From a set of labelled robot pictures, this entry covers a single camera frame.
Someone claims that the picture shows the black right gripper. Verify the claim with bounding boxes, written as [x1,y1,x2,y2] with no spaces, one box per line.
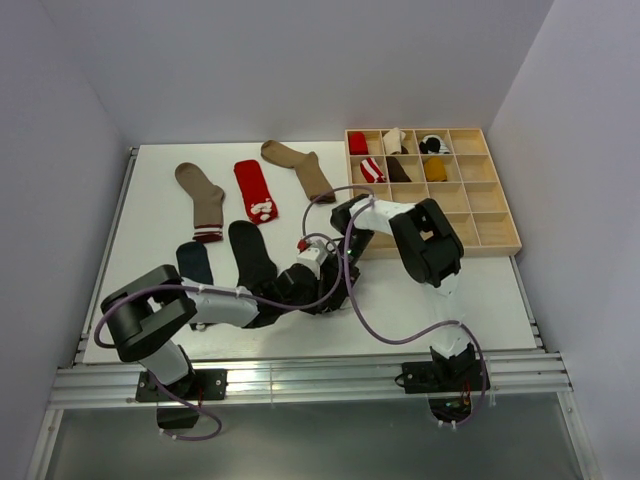
[318,228,376,308]

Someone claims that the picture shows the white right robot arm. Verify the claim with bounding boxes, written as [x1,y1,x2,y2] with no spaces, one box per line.
[330,194,489,390]

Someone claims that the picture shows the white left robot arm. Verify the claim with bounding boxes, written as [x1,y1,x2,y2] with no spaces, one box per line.
[94,263,327,399]

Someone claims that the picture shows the long black sock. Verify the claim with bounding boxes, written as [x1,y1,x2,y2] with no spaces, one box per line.
[228,220,278,296]

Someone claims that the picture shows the red sock with white print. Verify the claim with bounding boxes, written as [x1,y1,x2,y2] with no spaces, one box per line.
[233,159,278,225]

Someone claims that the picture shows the rolled red white striped sock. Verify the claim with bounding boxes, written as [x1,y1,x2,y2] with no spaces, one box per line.
[360,157,387,183]

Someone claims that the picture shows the tan brown sock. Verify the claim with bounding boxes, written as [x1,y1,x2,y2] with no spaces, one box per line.
[261,140,336,204]

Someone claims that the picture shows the navy patterned sock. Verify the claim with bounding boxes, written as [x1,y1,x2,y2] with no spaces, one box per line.
[175,241,214,285]

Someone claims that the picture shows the rolled dark brown sock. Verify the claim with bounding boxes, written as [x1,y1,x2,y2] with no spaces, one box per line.
[386,156,412,183]

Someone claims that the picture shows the brown sock with striped cuff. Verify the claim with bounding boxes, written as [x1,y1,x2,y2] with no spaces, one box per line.
[174,162,225,244]

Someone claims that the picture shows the rolled cream sock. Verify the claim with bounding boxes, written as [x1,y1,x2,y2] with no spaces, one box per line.
[382,128,406,155]

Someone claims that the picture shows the rolled mustard yellow sock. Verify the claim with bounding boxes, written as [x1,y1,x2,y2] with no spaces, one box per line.
[423,157,448,183]

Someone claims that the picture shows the rolled black white sock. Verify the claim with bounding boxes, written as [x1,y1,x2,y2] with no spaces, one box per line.
[418,134,451,155]

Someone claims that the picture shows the wooden compartment tray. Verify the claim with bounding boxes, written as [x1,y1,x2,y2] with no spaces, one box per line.
[345,127,522,257]

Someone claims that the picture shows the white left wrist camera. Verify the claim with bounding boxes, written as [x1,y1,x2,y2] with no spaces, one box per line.
[296,240,329,279]

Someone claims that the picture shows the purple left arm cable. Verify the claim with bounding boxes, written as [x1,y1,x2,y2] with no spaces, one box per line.
[93,234,351,443]

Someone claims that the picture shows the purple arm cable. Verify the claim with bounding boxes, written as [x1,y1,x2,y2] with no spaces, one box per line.
[93,234,351,443]
[302,185,491,431]

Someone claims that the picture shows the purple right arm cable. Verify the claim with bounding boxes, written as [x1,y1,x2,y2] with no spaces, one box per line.
[302,185,491,431]

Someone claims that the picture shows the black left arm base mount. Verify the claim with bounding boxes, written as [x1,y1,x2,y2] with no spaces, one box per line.
[135,368,227,431]

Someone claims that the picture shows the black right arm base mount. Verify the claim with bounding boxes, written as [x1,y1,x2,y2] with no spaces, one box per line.
[394,342,491,430]

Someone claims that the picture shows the aluminium front rail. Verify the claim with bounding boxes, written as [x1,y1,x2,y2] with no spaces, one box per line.
[47,351,573,410]

